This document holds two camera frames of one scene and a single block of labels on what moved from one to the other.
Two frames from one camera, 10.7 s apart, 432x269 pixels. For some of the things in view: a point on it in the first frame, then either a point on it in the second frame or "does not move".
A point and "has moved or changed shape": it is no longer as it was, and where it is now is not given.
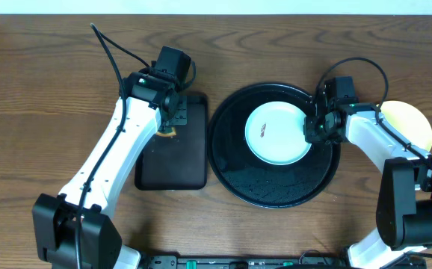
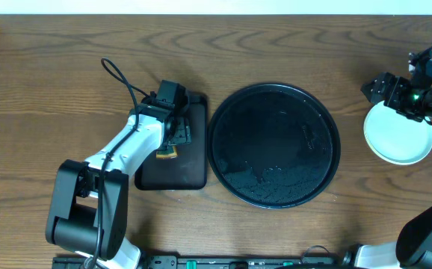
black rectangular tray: x=179 y=161 does not move
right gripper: x=310 y=135 -> x=397 y=84
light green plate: x=274 y=134 -> x=395 y=138
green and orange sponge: x=172 y=134 has moved or changed shape
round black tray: x=253 y=180 does not move
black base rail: x=267 y=261 does not move
